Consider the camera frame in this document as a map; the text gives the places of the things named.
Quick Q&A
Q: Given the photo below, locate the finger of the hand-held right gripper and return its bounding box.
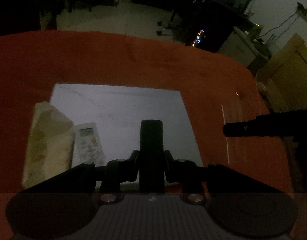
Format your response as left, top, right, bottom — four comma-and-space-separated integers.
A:
223, 109, 307, 138

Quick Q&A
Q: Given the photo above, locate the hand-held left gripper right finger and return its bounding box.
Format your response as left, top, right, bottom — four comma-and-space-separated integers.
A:
165, 150, 287, 203

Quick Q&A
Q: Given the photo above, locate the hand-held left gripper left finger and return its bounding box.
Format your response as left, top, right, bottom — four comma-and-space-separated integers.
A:
19, 150, 140, 203

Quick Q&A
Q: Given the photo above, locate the white remote control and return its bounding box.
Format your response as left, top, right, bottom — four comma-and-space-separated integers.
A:
73, 122, 105, 167

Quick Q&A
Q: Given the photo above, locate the white marble board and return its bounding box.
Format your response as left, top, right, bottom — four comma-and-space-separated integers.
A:
49, 83, 204, 193

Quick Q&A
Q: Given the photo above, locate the yellow wooden cabinet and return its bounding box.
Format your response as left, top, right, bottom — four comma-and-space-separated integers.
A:
256, 34, 307, 113

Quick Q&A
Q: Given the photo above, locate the white cabinet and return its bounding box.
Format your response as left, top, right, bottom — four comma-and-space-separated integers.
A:
217, 26, 271, 68

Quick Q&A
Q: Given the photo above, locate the folded cream cloth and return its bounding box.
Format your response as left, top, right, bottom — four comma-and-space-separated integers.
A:
22, 101, 75, 189

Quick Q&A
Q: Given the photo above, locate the computer with coloured lights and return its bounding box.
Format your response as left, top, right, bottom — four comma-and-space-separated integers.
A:
192, 29, 206, 47

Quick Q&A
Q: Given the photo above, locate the black desk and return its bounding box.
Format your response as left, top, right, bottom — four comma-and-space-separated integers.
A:
172, 0, 255, 53

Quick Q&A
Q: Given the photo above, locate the office chair base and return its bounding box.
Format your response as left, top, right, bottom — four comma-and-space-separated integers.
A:
156, 19, 179, 37

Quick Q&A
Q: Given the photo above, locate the dark wardrobe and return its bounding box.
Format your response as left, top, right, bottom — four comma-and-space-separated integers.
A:
0, 0, 59, 38

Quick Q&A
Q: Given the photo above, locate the thin white cable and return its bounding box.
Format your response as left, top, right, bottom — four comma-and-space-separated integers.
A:
221, 105, 230, 163

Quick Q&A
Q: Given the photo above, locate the black power cable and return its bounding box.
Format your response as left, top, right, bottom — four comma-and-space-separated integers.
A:
260, 12, 299, 40

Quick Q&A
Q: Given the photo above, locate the wall power strip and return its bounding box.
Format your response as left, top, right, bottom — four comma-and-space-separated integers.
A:
296, 2, 307, 22

